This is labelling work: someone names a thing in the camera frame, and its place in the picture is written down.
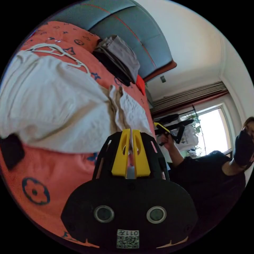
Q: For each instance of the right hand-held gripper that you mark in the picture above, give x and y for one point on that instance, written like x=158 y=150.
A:
x=178 y=133

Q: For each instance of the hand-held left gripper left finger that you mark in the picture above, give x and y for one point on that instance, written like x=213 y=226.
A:
x=119 y=158

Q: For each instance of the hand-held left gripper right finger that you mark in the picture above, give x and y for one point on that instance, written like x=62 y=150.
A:
x=141 y=160

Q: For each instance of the beige long pants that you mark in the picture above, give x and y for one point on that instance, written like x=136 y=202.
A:
x=55 y=103

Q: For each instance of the person's right hand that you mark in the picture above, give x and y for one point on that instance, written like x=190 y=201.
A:
x=170 y=145

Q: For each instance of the white plastic bag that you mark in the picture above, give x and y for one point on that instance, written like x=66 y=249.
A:
x=188 y=139

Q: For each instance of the green plant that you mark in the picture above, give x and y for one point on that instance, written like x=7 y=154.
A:
x=196 y=124

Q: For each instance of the striped brown curtain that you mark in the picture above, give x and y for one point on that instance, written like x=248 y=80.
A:
x=190 y=96

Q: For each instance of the red folded cloth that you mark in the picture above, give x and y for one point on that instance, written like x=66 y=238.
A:
x=141 y=84

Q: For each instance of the window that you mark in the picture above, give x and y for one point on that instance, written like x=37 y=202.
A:
x=216 y=131

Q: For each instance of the bed with orange printed sheet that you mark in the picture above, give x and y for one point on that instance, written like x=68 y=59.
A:
x=59 y=174

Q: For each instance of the person's body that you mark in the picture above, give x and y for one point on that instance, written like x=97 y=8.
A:
x=210 y=182

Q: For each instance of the pile of clothes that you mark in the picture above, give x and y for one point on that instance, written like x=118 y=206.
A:
x=119 y=57

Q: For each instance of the black flat object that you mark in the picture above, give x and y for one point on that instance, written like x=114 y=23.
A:
x=12 y=150

